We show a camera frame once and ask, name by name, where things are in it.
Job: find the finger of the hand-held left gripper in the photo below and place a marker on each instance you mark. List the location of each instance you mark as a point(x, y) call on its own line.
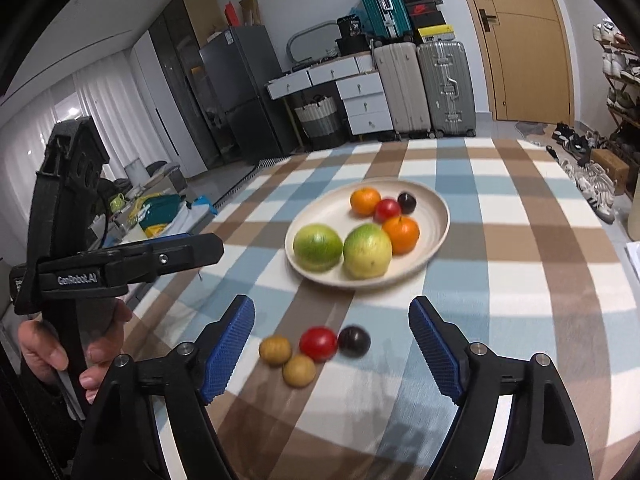
point(175, 257)
point(170, 236)

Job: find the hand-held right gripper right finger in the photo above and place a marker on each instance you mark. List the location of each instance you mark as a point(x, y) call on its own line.
point(435, 350)

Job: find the row of sneakers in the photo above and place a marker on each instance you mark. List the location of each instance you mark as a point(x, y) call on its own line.
point(590, 185)

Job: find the beige suitcase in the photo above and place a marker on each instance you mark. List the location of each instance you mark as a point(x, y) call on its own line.
point(400, 90)

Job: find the red tomato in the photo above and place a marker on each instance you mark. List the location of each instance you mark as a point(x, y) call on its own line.
point(318, 343)
point(387, 210)

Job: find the yellow-green mango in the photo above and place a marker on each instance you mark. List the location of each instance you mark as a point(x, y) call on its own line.
point(367, 252)

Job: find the white curtain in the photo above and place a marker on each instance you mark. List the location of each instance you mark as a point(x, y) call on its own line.
point(125, 125)

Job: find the wooden shoe rack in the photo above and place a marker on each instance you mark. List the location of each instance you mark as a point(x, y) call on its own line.
point(622, 90)

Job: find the dark purple plum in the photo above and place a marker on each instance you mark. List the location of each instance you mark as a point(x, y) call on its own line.
point(407, 202)
point(355, 341)

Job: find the white drawer chest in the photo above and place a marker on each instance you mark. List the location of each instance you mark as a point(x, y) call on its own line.
point(365, 105)

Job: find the yellow and black shoe box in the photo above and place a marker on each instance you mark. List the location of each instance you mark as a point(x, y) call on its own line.
point(436, 34)

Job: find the brown cardboard box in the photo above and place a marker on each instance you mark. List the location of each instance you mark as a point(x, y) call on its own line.
point(610, 170)

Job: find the white low table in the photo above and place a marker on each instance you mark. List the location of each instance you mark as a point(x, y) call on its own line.
point(197, 215)

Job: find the plain black shoe box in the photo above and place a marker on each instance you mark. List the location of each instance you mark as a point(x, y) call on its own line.
point(429, 20)

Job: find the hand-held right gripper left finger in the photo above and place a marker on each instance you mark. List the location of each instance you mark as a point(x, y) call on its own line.
point(227, 350)

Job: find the red paper bag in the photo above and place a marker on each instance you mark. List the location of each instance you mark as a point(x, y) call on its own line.
point(231, 15)

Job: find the green mango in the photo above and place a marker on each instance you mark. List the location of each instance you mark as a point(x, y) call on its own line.
point(317, 247)

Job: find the person's left hand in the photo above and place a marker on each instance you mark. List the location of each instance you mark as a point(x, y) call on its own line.
point(42, 355)

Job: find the white vanity desk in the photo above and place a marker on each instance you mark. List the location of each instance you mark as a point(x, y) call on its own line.
point(320, 77)

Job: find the woven laundry basket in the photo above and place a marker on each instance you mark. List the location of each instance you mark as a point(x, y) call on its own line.
point(317, 117)

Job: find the black shoe box red logo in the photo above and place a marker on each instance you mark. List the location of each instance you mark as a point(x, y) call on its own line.
point(424, 8)

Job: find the flat cardboard box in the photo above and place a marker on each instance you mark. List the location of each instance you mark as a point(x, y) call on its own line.
point(250, 10)

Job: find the black storage crate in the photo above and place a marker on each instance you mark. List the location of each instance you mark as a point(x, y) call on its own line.
point(352, 46)

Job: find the small brown fruit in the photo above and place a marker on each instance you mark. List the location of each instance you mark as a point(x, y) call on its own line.
point(275, 351)
point(299, 371)

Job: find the dark glass cabinet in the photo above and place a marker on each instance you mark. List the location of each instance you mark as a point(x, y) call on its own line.
point(180, 85)

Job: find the grey refrigerator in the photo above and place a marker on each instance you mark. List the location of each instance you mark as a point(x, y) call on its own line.
point(245, 90)

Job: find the large cardboard carton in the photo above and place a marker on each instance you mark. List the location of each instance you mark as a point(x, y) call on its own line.
point(200, 15)

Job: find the black printed bag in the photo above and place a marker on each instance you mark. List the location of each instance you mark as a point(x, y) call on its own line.
point(350, 26)

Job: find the white plastic bag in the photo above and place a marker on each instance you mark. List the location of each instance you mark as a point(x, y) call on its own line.
point(634, 260)

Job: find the grey floor rag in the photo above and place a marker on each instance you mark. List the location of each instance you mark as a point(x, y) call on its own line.
point(532, 129)

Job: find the cream trash bin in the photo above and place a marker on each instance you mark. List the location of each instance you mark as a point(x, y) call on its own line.
point(634, 220)

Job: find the person's left forearm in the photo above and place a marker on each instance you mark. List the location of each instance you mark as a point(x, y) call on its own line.
point(35, 425)

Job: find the cream round plate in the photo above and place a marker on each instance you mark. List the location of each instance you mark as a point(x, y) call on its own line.
point(325, 200)

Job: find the oval mirror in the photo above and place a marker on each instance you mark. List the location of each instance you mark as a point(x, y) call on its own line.
point(312, 40)

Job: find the green and white basket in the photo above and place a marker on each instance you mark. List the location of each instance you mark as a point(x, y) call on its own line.
point(160, 210)

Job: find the orange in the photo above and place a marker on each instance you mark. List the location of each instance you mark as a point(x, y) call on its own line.
point(365, 201)
point(402, 235)

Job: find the teal suitcase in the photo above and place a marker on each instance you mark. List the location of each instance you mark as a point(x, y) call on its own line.
point(380, 5)

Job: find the silver suitcase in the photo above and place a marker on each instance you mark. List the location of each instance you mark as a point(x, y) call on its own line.
point(445, 90)

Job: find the yellow wooden door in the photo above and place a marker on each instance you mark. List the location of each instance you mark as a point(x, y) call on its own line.
point(525, 60)

